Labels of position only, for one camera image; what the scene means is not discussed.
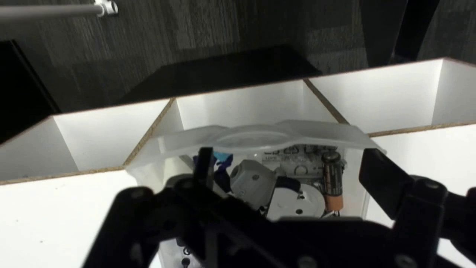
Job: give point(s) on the small blue object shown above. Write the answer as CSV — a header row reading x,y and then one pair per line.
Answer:
x,y
224,158

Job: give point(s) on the black table leg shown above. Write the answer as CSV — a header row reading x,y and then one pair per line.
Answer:
x,y
394,29

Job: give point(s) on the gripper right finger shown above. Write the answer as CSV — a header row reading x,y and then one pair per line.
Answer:
x,y
416,201

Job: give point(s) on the grey power adapter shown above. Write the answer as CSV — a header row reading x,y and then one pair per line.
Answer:
x,y
253,182

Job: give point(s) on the white cube shelf unit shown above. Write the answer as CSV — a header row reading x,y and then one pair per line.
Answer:
x,y
111,134

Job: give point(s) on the black and copper battery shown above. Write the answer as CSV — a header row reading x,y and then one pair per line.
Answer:
x,y
332,178

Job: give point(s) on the circuit board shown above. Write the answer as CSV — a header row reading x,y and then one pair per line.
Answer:
x,y
293,156

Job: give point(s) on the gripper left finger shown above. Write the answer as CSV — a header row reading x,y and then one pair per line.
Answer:
x,y
148,208

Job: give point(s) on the white round plug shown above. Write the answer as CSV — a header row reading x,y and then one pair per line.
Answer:
x,y
305,201

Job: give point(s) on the grey rod with white end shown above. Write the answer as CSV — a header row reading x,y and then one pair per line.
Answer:
x,y
48,11

